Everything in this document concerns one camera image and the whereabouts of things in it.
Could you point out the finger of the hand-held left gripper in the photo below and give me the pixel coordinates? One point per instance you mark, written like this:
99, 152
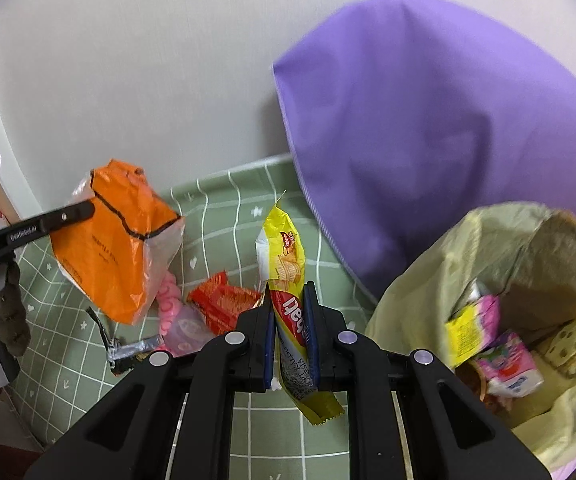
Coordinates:
68, 216

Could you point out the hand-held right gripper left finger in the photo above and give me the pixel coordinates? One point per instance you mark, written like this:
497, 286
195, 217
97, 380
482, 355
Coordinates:
268, 340

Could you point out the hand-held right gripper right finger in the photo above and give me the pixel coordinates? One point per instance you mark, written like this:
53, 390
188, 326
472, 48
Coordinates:
311, 330

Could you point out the orange snack bag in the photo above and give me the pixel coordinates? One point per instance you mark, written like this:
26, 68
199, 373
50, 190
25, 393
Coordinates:
113, 250

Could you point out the yellow wafer snack packet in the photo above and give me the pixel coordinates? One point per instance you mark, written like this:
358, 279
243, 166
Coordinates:
283, 255

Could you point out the yellow and pink snack packet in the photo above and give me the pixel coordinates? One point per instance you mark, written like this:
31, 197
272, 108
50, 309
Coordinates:
467, 335

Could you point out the pink cartoon drink carton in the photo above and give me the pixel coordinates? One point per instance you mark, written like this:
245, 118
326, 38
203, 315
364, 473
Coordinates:
510, 367

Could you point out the dotted waste bin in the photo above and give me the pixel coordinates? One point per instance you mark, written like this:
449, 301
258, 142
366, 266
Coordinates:
575, 335

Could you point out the white plastic bag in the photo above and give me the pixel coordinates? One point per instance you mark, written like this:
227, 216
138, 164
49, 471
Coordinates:
3, 210

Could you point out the red orange snack packet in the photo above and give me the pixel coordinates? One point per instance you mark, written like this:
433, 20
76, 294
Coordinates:
218, 302

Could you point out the pink flat packet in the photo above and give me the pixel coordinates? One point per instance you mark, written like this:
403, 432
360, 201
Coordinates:
190, 330

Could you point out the pink plastic toy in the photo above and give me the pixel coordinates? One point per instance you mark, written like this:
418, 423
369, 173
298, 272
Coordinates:
168, 300

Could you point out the green checked tablecloth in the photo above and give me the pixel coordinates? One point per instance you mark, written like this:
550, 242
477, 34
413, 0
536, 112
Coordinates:
228, 220

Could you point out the silver and black wrapper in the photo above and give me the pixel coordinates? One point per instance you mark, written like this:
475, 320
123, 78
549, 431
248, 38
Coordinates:
130, 352

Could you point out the purple cloth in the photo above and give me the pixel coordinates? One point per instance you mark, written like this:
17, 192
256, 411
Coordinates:
417, 135

